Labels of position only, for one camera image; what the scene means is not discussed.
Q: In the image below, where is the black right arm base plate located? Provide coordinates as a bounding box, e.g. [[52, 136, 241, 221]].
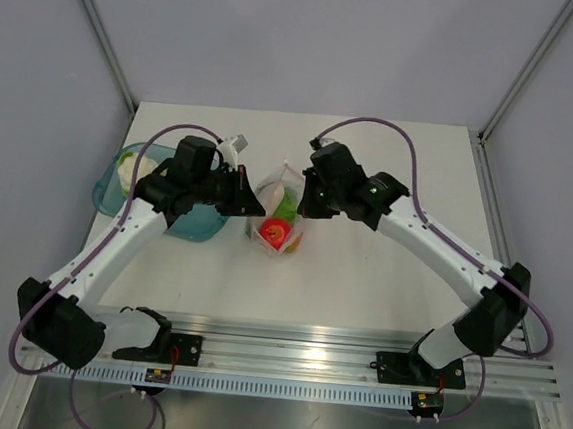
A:
[[369, 351, 466, 390]]

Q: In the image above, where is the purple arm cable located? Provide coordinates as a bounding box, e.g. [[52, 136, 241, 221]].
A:
[[286, 112, 573, 429], [1, 110, 193, 429]]

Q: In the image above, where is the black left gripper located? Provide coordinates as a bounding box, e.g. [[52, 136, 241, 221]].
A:
[[188, 160, 270, 220]]

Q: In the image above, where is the left aluminium corner post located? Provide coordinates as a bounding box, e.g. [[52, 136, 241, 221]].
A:
[[78, 0, 139, 118]]

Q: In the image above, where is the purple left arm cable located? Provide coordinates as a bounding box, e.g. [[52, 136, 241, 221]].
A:
[[1, 110, 193, 429]]

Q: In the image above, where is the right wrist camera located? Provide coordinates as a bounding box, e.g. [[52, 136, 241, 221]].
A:
[[309, 137, 334, 151]]

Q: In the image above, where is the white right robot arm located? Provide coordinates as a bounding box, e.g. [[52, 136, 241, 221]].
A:
[[298, 142, 531, 387]]

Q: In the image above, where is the teal plastic container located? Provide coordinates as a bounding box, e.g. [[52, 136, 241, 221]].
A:
[[91, 142, 227, 242]]

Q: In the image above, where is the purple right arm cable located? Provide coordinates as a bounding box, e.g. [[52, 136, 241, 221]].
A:
[[286, 112, 573, 429]]

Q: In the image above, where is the red orange mango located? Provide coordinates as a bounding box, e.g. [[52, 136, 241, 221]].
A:
[[283, 233, 303, 254]]

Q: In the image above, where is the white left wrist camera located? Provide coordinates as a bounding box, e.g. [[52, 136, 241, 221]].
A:
[[217, 134, 249, 169]]

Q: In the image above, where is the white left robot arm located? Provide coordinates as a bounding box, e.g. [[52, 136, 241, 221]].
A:
[[8, 135, 265, 372]]

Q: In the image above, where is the aluminium corner post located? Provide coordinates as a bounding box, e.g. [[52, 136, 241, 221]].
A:
[[78, 0, 139, 118], [478, 0, 573, 147]]

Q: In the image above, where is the white cauliflower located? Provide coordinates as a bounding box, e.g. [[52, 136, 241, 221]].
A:
[[116, 152, 158, 197]]

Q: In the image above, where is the right aluminium corner post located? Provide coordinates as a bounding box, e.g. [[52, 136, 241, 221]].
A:
[[478, 0, 573, 147]]

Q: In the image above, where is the clear pink zip top bag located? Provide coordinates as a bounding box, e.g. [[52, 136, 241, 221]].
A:
[[245, 161, 306, 257]]

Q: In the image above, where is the white eggplant green stem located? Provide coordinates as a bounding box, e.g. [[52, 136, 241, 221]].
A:
[[260, 182, 285, 216]]

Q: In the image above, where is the white slotted cable duct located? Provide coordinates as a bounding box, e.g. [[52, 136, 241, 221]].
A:
[[39, 357, 416, 408]]

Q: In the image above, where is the aluminium frame rail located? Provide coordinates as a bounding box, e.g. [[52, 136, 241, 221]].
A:
[[163, 311, 561, 402]]

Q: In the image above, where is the red tomato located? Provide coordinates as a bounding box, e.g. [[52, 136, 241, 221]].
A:
[[258, 217, 292, 250]]

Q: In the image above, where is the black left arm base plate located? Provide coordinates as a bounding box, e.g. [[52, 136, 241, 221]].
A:
[[112, 332, 204, 367]]

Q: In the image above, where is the green lettuce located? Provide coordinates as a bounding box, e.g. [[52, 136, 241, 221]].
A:
[[273, 186, 300, 224]]

